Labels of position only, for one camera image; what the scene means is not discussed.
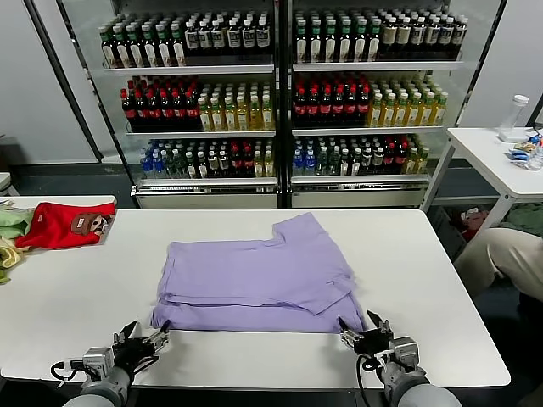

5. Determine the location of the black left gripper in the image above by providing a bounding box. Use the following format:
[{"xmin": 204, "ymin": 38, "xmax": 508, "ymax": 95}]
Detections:
[{"xmin": 110, "ymin": 320, "xmax": 172, "ymax": 376}]

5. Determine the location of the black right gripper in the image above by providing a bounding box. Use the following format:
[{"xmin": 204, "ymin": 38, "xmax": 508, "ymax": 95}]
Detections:
[{"xmin": 337, "ymin": 309, "xmax": 396, "ymax": 358}]

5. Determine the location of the purple cartoon print t-shirt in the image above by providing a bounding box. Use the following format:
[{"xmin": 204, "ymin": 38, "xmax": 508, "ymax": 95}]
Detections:
[{"xmin": 148, "ymin": 213, "xmax": 368, "ymax": 335}]

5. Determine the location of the dark plastic crate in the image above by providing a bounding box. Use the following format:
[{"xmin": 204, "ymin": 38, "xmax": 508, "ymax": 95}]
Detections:
[{"xmin": 427, "ymin": 205, "xmax": 467, "ymax": 258}]

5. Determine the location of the glass drinks display cooler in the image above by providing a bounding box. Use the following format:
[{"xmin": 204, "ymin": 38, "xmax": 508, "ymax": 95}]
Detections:
[
  {"xmin": 25, "ymin": 0, "xmax": 284, "ymax": 209},
  {"xmin": 283, "ymin": 0, "xmax": 510, "ymax": 209}
]

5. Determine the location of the red bear print shirt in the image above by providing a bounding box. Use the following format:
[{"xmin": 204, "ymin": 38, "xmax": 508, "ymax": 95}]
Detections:
[{"xmin": 14, "ymin": 201, "xmax": 118, "ymax": 250}]

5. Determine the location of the white cooler shelf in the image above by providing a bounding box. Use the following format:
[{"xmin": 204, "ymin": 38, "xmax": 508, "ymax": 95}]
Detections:
[
  {"xmin": 124, "ymin": 129, "xmax": 277, "ymax": 138},
  {"xmin": 292, "ymin": 60, "xmax": 466, "ymax": 72},
  {"xmin": 101, "ymin": 63, "xmax": 277, "ymax": 77},
  {"xmin": 291, "ymin": 173, "xmax": 431, "ymax": 185},
  {"xmin": 137, "ymin": 176, "xmax": 279, "ymax": 187},
  {"xmin": 292, "ymin": 125, "xmax": 452, "ymax": 137}
]

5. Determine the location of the red garment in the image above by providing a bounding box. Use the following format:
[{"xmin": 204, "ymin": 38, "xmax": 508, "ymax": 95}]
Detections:
[{"xmin": 451, "ymin": 206, "xmax": 490, "ymax": 241}]

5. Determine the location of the pale yellow garment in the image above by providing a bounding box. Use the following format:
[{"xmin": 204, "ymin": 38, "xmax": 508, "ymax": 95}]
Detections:
[{"xmin": 0, "ymin": 237, "xmax": 30, "ymax": 270}]

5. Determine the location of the beige trousered leg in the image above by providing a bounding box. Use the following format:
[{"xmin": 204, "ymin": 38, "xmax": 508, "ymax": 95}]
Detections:
[{"xmin": 454, "ymin": 227, "xmax": 543, "ymax": 303}]

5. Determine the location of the dark green garment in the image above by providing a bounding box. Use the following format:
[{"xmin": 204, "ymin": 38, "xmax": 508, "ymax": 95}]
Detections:
[{"xmin": 503, "ymin": 202, "xmax": 543, "ymax": 237}]

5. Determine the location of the white side table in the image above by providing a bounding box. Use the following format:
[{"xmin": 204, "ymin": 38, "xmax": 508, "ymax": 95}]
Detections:
[{"xmin": 422, "ymin": 125, "xmax": 543, "ymax": 238}]

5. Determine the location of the clear plastic bag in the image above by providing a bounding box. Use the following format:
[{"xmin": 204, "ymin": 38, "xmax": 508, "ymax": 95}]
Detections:
[{"xmin": 515, "ymin": 143, "xmax": 543, "ymax": 172}]

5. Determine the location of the white flat box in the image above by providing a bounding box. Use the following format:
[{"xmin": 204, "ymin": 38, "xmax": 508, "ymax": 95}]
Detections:
[{"xmin": 497, "ymin": 128, "xmax": 532, "ymax": 143}]

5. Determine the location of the clear bottle white cap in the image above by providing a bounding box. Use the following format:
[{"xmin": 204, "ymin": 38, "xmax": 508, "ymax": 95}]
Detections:
[{"xmin": 499, "ymin": 94, "xmax": 530, "ymax": 133}]

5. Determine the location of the green cap tea bottle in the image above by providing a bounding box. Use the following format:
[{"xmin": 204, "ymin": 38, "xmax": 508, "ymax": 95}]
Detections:
[
  {"xmin": 156, "ymin": 22, "xmax": 174, "ymax": 68},
  {"xmin": 171, "ymin": 21, "xmax": 188, "ymax": 67},
  {"xmin": 142, "ymin": 23, "xmax": 160, "ymax": 68},
  {"xmin": 127, "ymin": 24, "xmax": 145, "ymax": 68},
  {"xmin": 353, "ymin": 18, "xmax": 369, "ymax": 63},
  {"xmin": 324, "ymin": 19, "xmax": 340, "ymax": 64},
  {"xmin": 367, "ymin": 18, "xmax": 383, "ymax": 63},
  {"xmin": 339, "ymin": 19, "xmax": 355, "ymax": 64},
  {"xmin": 310, "ymin": 19, "xmax": 326, "ymax": 64},
  {"xmin": 296, "ymin": 19, "xmax": 311, "ymax": 64},
  {"xmin": 113, "ymin": 25, "xmax": 131, "ymax": 69},
  {"xmin": 98, "ymin": 25, "xmax": 117, "ymax": 69}
]

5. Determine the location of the dark bottle beige label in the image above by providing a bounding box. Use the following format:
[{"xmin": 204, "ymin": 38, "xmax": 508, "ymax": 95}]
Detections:
[
  {"xmin": 396, "ymin": 17, "xmax": 412, "ymax": 59},
  {"xmin": 439, "ymin": 15, "xmax": 456, "ymax": 59},
  {"xmin": 381, "ymin": 17, "xmax": 398, "ymax": 59},
  {"xmin": 454, "ymin": 15, "xmax": 469, "ymax": 59},
  {"xmin": 411, "ymin": 16, "xmax": 427, "ymax": 59},
  {"xmin": 425, "ymin": 16, "xmax": 441, "ymax": 59}
]

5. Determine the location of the dark bottle white label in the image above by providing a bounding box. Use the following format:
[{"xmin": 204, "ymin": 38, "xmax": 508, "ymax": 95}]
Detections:
[
  {"xmin": 242, "ymin": 18, "xmax": 258, "ymax": 55},
  {"xmin": 185, "ymin": 20, "xmax": 200, "ymax": 56},
  {"xmin": 199, "ymin": 20, "xmax": 214, "ymax": 56},
  {"xmin": 256, "ymin": 18, "xmax": 273, "ymax": 55},
  {"xmin": 212, "ymin": 19, "xmax": 228, "ymax": 56},
  {"xmin": 227, "ymin": 19, "xmax": 244, "ymax": 55}
]

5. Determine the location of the black left gripper cable loop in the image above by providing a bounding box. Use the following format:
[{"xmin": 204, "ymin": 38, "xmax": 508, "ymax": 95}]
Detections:
[{"xmin": 130, "ymin": 354, "xmax": 161, "ymax": 376}]

